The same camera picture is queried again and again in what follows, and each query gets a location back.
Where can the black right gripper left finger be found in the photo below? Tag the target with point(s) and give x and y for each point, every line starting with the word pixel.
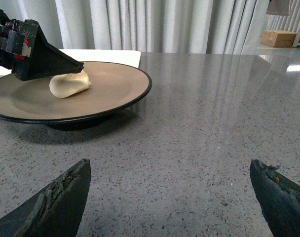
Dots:
pixel 56 210

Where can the white steamed bun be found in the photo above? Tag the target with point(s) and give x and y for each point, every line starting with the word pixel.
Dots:
pixel 65 85

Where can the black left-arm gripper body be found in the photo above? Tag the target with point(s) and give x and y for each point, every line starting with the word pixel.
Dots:
pixel 14 44

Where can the white rectangular tray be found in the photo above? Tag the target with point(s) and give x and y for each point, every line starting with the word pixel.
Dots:
pixel 103 55

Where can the beige plate with black rim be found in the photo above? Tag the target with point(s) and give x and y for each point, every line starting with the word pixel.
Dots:
pixel 114 87

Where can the brown cardboard box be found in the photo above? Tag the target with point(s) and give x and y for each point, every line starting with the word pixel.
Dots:
pixel 278 39

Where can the grey pleated curtain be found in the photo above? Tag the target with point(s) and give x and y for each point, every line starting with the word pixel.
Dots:
pixel 170 26

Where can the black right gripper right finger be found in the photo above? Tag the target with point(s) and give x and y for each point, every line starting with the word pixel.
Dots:
pixel 279 198

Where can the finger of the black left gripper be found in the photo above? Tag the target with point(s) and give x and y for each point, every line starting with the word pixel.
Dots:
pixel 37 41

